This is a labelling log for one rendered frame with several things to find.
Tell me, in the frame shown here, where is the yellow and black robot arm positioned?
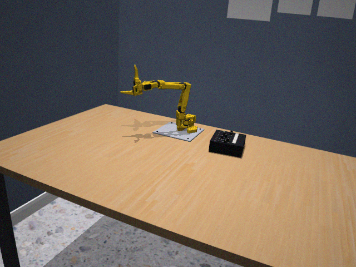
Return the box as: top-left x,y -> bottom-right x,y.
142,80 -> 197,133

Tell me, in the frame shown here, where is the black lighting desk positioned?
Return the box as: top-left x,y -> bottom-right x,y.
209,130 -> 246,158

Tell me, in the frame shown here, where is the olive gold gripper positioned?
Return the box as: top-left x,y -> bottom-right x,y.
121,65 -> 143,96

